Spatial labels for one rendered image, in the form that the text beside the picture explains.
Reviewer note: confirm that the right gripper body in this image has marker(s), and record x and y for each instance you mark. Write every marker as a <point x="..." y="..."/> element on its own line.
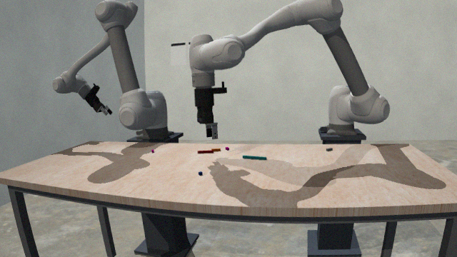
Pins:
<point x="89" y="94"/>

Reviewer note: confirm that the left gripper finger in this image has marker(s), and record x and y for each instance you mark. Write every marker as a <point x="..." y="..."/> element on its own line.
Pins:
<point x="208" y="131"/>
<point x="214" y="130"/>

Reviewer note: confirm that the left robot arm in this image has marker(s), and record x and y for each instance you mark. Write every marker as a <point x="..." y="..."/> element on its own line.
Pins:
<point x="358" y="101"/>

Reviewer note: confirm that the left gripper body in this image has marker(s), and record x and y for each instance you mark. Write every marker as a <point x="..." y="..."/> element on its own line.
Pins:
<point x="204" y="96"/>

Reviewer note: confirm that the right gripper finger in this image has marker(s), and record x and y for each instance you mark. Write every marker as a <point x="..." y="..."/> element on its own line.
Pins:
<point x="108" y="109"/>
<point x="103" y="110"/>

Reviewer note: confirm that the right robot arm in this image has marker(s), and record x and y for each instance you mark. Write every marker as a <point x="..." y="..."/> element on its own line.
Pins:
<point x="136" y="111"/>

